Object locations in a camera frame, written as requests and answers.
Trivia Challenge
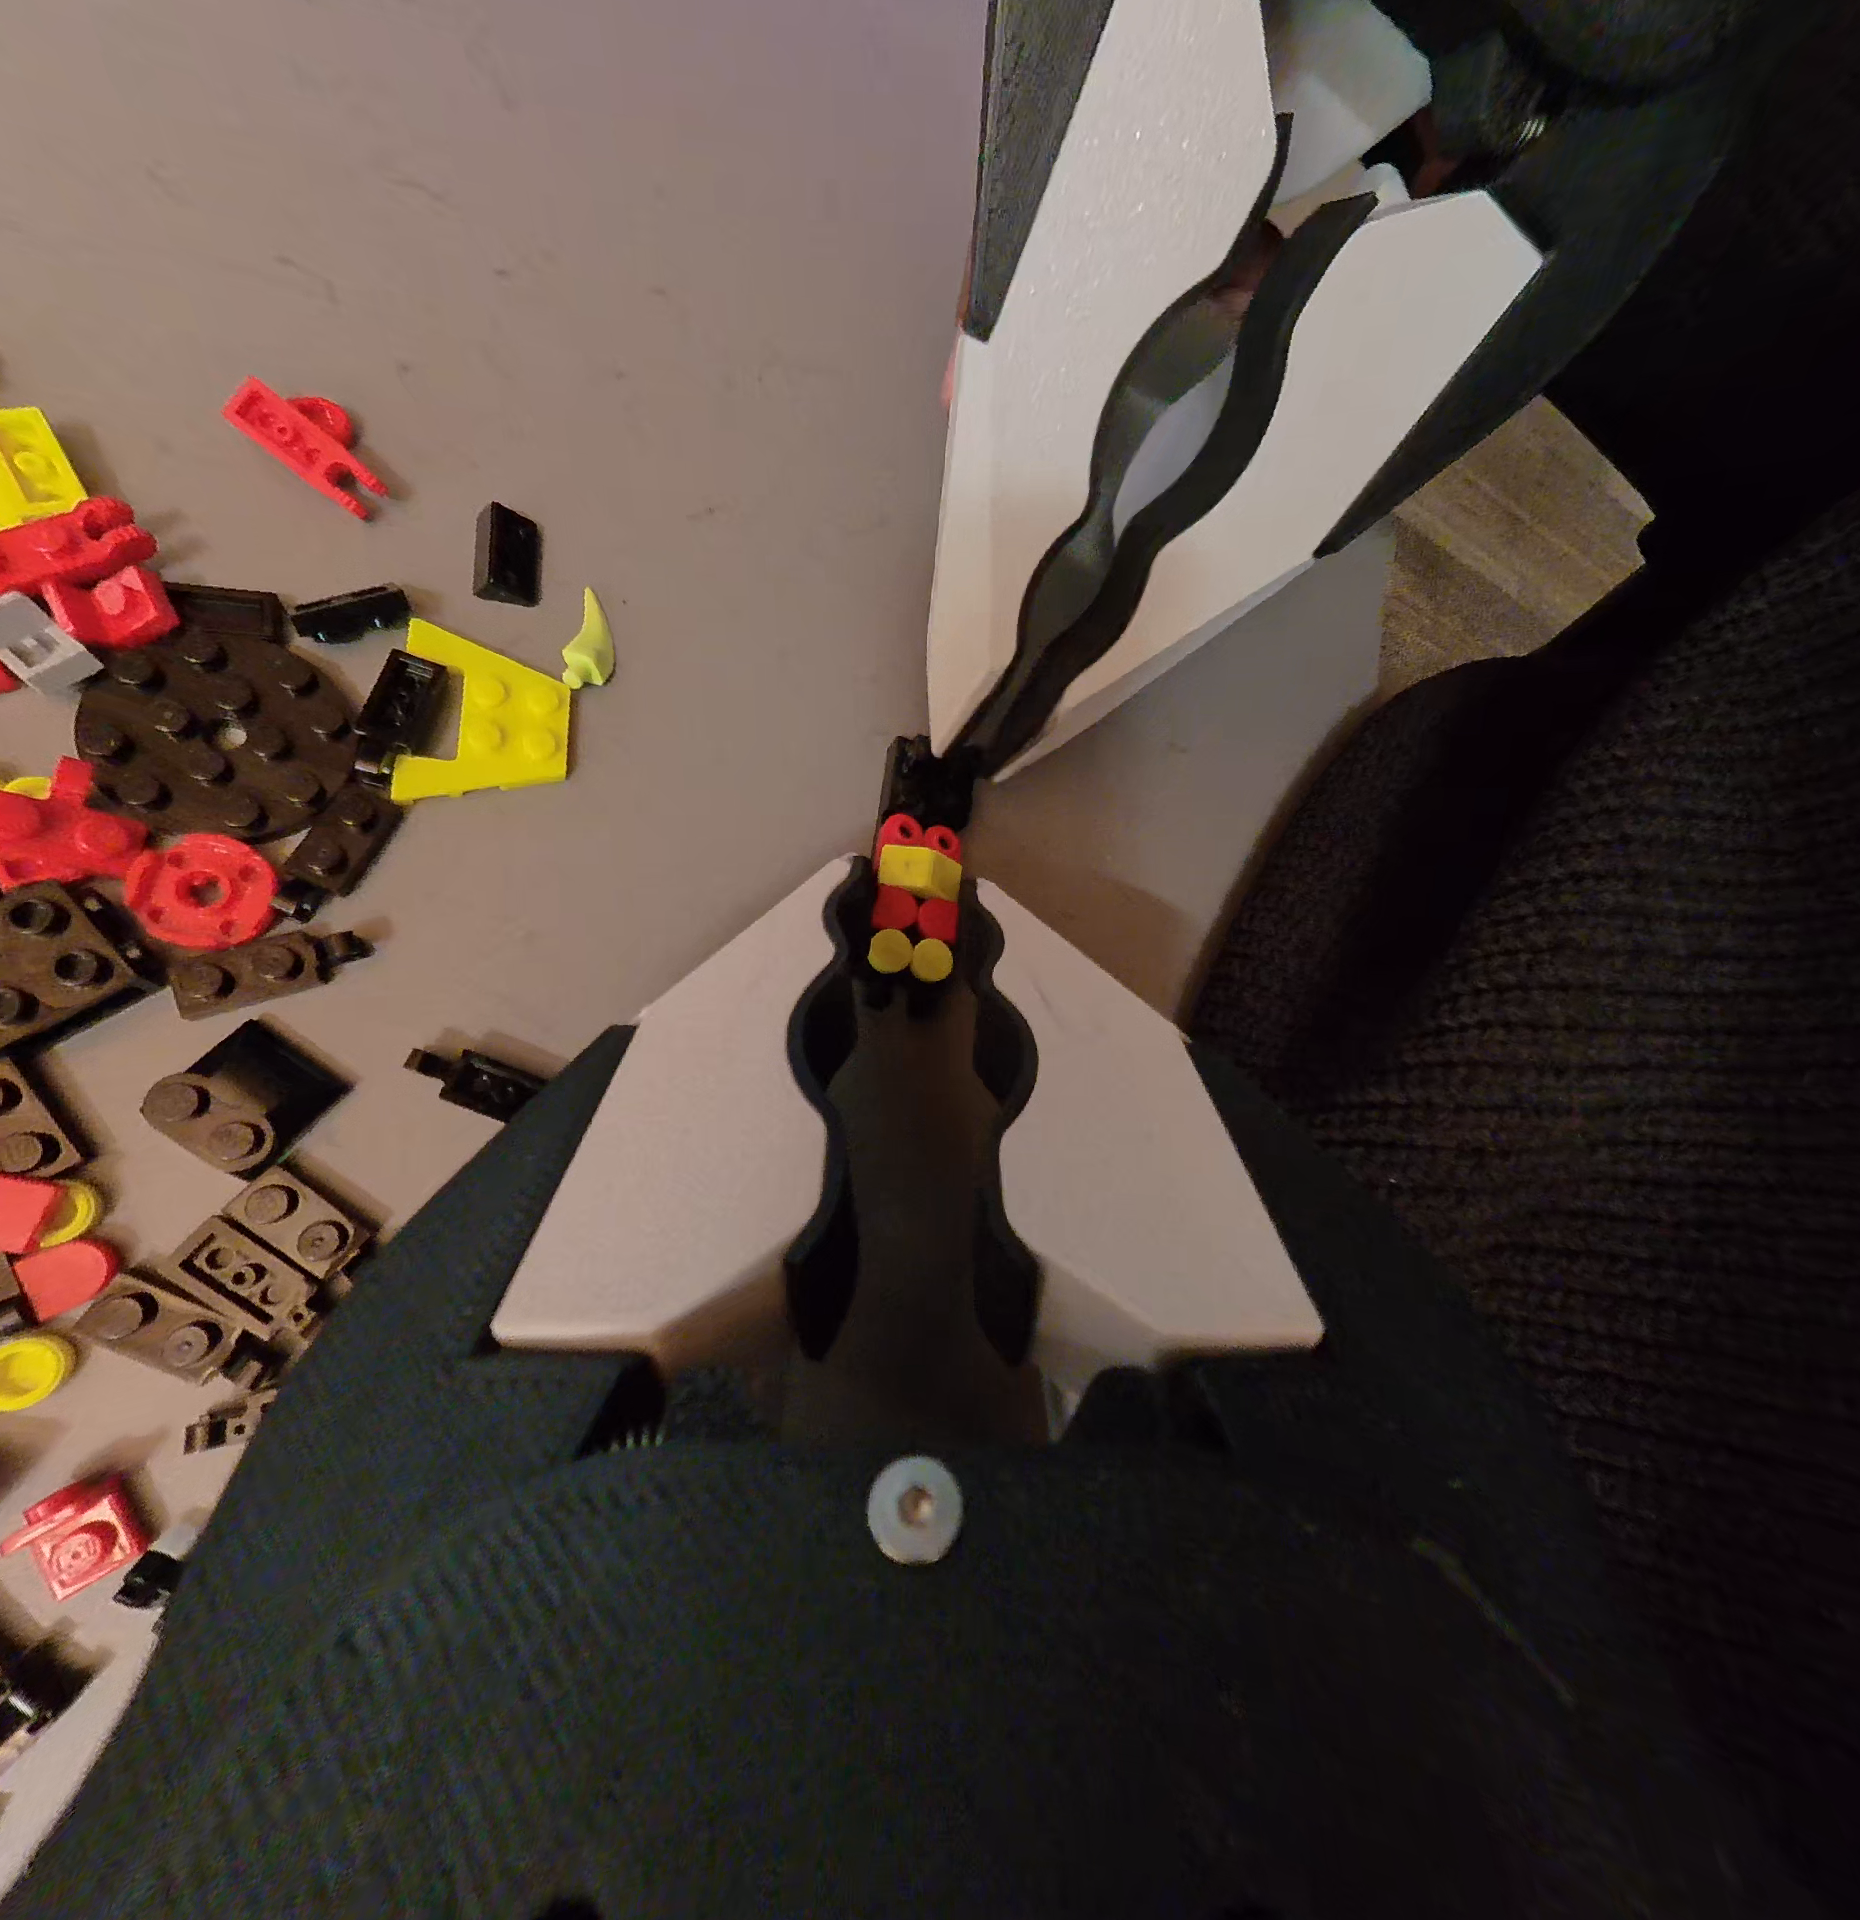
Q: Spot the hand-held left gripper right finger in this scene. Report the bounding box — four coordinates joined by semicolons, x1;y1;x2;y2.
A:
929;876;1326;1421

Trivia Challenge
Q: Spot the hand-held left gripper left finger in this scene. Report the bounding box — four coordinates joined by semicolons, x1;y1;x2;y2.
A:
489;854;889;1413

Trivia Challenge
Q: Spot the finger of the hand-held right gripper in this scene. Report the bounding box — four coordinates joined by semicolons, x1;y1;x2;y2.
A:
929;0;1296;761
996;187;1548;782

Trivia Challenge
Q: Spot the red yellow black lego assembly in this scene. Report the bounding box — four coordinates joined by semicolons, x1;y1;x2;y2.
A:
863;810;966;1011

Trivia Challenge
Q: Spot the small black lego piece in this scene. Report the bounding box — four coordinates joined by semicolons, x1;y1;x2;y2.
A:
882;734;979;820

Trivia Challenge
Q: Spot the pile of lego pieces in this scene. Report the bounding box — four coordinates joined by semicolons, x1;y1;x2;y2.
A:
0;343;558;1849

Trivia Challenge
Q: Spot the yellow wedge lego plate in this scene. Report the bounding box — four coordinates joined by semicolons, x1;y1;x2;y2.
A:
389;618;575;805

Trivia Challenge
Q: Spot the black lego tile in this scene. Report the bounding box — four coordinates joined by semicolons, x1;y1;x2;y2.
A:
472;502;544;607

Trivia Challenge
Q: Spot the red lego clip plate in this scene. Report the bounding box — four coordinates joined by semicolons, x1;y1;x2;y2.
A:
221;375;392;522

